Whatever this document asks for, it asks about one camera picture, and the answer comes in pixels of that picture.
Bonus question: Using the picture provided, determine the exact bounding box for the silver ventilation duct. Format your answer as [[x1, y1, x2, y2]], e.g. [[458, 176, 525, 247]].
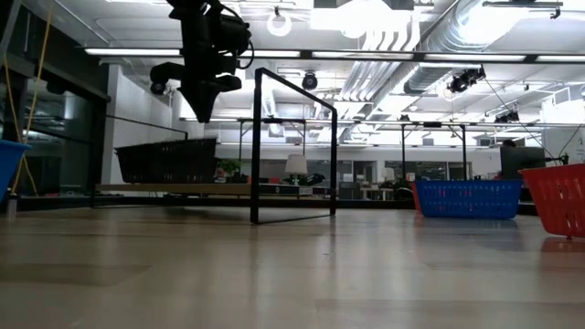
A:
[[402, 0, 508, 95]]

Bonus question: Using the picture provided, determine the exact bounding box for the black computer monitor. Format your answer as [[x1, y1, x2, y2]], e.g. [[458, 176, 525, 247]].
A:
[[499, 145, 548, 182]]

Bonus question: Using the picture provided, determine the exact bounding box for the black ceiling camera rig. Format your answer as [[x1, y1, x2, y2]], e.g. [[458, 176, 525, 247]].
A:
[[445, 67, 486, 95]]

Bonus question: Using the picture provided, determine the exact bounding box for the black plastic basket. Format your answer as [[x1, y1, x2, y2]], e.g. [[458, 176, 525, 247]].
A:
[[113, 137, 219, 185]]

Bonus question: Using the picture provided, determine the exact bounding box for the black aluminium table frame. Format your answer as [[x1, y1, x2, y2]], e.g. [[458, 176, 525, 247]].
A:
[[0, 194, 585, 217]]

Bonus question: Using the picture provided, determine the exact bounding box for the long ceiling light strip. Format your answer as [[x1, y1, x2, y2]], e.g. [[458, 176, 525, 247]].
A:
[[83, 47, 585, 64]]

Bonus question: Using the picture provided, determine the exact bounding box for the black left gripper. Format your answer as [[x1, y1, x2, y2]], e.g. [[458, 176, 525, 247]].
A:
[[149, 17, 243, 123]]

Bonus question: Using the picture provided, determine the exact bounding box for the yellow cable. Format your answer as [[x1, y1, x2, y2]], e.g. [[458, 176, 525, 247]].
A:
[[0, 0, 55, 197]]

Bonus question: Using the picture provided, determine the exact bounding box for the black background table frame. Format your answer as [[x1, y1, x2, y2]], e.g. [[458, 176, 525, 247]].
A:
[[400, 121, 468, 184], [237, 117, 308, 159]]

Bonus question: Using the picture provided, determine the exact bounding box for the wooden shelf with black frame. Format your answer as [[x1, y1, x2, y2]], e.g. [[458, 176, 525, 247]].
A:
[[90, 67, 339, 225]]

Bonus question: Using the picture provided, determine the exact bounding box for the green potted plant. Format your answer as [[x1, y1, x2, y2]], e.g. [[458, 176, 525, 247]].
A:
[[218, 158, 242, 180]]

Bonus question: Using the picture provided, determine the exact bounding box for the round white ceiling lamp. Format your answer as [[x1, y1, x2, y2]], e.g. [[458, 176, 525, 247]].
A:
[[267, 6, 293, 37]]

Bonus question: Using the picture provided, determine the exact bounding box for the blue plastic basket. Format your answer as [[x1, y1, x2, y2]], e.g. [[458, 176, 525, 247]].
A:
[[0, 139, 32, 205], [413, 178, 525, 220]]

